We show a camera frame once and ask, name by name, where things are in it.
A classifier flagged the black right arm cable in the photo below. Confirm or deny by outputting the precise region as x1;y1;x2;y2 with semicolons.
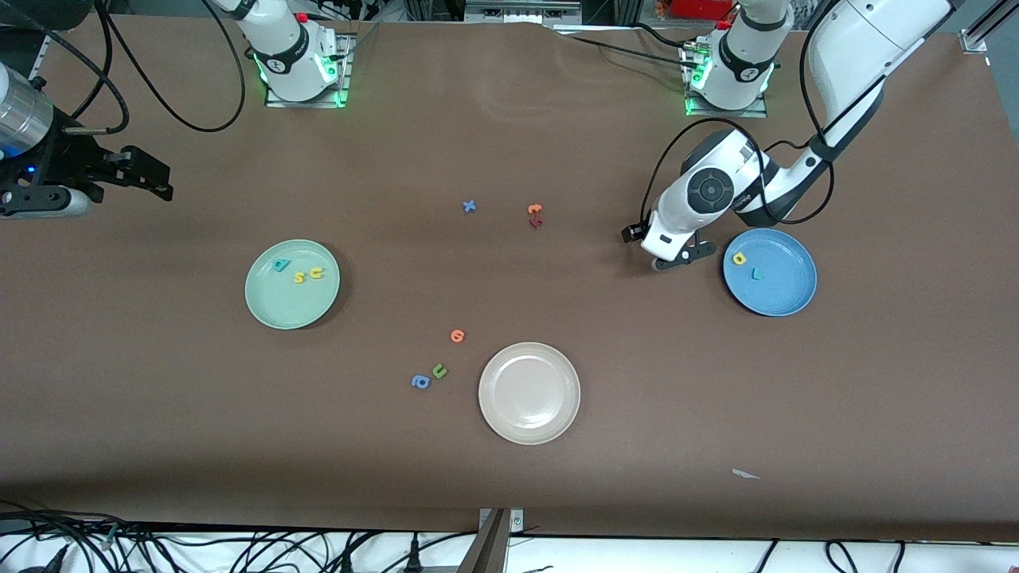
32;0;247;137

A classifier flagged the light green plate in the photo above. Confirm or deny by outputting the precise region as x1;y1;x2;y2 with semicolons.
244;239;342;330

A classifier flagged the grey aluminium frame post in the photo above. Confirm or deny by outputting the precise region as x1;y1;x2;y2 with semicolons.
456;509;510;573

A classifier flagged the black base cable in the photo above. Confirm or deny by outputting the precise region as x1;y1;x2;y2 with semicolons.
334;22;381;61
557;22;697;71

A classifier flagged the brown table cover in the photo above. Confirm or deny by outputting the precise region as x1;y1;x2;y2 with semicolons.
0;14;1019;544

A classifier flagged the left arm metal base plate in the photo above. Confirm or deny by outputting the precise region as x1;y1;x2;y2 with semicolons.
683;40;770;119

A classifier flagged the beige plate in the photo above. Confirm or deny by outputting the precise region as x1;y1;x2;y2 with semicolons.
478;341;582;446

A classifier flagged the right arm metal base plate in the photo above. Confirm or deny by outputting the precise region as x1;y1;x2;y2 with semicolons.
264;32;352;109

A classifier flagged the red box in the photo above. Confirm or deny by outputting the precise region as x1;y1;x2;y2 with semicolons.
669;0;738;21

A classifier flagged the aluminium frame corner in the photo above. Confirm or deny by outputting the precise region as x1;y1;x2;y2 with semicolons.
959;0;1019;55

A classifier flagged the aluminium frame rail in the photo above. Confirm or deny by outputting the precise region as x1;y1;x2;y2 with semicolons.
24;32;50;85

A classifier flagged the blue plate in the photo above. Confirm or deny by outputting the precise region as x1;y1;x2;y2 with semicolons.
722;228;818;318

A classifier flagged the metal frame crossbar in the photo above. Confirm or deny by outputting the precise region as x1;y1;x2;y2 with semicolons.
464;0;584;25

